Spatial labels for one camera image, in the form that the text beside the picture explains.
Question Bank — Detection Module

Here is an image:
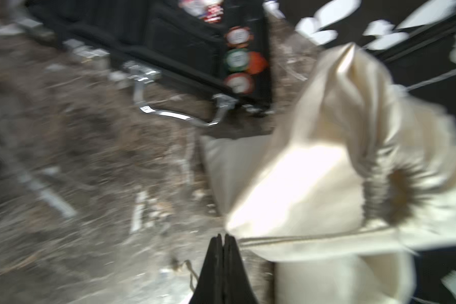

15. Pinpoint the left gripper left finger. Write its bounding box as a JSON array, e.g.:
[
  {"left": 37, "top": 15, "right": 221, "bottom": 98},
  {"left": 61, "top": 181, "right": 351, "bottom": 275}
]
[{"left": 189, "top": 234, "right": 224, "bottom": 304}]

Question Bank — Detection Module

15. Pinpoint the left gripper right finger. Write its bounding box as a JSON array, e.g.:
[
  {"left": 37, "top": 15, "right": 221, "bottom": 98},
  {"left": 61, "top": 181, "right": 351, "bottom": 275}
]
[{"left": 222, "top": 234, "right": 258, "bottom": 304}]

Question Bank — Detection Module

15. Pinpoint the cream cloth bag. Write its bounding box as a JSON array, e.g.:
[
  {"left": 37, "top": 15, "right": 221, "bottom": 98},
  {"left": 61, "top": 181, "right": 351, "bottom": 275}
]
[{"left": 200, "top": 44, "right": 456, "bottom": 303}]

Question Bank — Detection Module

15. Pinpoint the red chip in case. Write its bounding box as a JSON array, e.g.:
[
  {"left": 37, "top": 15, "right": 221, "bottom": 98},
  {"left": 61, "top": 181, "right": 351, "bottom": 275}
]
[{"left": 246, "top": 51, "right": 269, "bottom": 75}]

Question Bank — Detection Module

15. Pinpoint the open black poker chip case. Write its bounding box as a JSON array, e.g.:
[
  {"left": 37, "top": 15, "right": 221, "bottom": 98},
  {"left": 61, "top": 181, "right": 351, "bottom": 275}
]
[{"left": 8, "top": 1, "right": 272, "bottom": 127}]

